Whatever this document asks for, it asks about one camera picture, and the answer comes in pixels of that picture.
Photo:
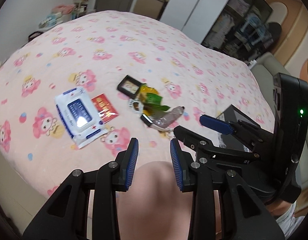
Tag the white blue wet wipes pack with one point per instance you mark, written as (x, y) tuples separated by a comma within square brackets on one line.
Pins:
[(76, 112)]

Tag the black box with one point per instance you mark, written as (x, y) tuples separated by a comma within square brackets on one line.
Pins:
[(234, 115)]

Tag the dark open shelf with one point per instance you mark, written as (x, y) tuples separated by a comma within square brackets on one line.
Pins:
[(231, 30)]

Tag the red envelope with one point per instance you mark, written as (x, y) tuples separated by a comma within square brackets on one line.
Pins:
[(104, 107)]

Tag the person's right forearm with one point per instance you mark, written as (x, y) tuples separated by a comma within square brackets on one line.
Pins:
[(276, 207)]

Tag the white wardrobe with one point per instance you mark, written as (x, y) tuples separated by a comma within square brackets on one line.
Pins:
[(194, 5)]

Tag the cardboard box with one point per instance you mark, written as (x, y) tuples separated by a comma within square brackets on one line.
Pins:
[(146, 5)]

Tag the pink printed blanket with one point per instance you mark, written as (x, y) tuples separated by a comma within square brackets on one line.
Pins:
[(169, 62)]

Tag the clear plastic bag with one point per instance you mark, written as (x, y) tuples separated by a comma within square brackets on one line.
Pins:
[(171, 115)]

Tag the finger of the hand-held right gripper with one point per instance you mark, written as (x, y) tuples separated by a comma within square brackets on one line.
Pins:
[(216, 125), (191, 137)]

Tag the small black picture frame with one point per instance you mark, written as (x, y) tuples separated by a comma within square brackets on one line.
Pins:
[(130, 87)]

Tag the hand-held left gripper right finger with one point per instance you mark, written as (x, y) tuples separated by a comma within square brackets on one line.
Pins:
[(176, 165)]

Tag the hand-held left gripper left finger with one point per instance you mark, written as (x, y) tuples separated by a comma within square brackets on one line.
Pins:
[(131, 165)]

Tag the pink plush toy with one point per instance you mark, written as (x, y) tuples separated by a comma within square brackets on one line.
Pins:
[(64, 8)]

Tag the person's leg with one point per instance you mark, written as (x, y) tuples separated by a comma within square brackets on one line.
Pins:
[(154, 200)]

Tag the small black rectangular item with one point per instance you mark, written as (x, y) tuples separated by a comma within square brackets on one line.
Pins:
[(145, 119)]

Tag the green snack packet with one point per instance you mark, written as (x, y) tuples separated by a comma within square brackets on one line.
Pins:
[(154, 100)]

